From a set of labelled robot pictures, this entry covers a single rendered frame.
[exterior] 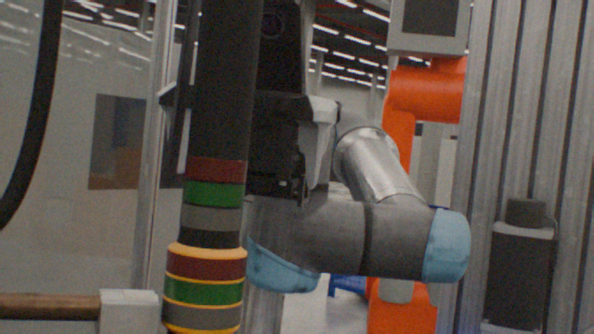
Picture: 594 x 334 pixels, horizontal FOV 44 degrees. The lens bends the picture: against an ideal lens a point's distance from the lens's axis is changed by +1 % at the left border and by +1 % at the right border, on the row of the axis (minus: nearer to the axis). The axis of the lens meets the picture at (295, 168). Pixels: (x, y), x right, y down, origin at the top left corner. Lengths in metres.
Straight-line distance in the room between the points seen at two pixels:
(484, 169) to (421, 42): 3.09
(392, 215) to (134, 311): 0.39
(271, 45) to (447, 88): 3.85
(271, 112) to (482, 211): 0.76
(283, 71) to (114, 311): 0.26
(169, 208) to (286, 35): 4.33
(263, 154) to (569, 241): 0.79
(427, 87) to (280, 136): 3.87
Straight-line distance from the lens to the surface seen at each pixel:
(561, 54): 1.25
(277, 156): 0.53
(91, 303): 0.40
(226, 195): 0.39
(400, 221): 0.73
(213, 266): 0.39
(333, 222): 0.72
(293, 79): 0.58
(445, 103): 4.40
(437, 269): 0.75
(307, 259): 0.72
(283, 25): 0.56
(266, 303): 1.13
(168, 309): 0.40
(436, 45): 4.32
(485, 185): 1.25
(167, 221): 4.88
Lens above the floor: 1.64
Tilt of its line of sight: 3 degrees down
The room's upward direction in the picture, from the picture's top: 6 degrees clockwise
